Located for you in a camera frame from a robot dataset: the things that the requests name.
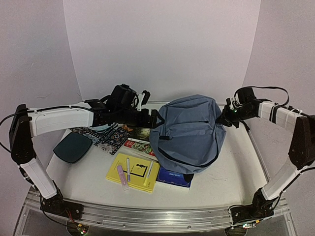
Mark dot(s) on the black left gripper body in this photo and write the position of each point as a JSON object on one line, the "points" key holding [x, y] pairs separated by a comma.
{"points": [[126, 118]]}

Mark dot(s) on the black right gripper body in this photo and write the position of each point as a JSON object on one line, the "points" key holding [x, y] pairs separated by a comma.
{"points": [[228, 116]]}

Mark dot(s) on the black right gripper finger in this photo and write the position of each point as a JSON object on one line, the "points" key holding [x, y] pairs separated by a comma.
{"points": [[236, 124], [224, 121]]}

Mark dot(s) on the blue grey backpack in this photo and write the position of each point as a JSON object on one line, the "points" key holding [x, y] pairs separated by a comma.
{"points": [[189, 141]]}

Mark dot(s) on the white purple pen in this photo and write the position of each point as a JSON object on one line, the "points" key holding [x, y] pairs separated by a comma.
{"points": [[128, 169]]}

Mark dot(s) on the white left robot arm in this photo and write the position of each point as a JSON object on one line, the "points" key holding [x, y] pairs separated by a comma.
{"points": [[28, 123]]}

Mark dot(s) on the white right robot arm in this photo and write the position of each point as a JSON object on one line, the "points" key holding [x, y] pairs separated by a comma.
{"points": [[298, 159]]}

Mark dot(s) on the green Alice in Wonderland book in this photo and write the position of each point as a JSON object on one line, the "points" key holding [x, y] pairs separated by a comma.
{"points": [[140, 135]]}

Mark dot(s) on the cream and blue plate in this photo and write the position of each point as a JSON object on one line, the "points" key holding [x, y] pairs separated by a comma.
{"points": [[99, 128]]}

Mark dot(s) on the patterned patchwork placemat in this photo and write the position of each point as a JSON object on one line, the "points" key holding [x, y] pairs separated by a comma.
{"points": [[109, 140]]}

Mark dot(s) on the red floral book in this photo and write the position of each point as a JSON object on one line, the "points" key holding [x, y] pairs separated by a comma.
{"points": [[141, 148]]}

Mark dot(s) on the yellow book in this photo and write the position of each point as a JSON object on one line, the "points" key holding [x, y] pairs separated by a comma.
{"points": [[138, 171]]}

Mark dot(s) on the dark blue book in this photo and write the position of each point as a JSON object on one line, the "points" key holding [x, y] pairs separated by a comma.
{"points": [[171, 178]]}

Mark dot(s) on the yellow white highlighter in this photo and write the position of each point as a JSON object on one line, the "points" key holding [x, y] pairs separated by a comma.
{"points": [[148, 173]]}

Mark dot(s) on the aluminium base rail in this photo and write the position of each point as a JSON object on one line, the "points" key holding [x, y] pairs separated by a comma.
{"points": [[132, 219]]}

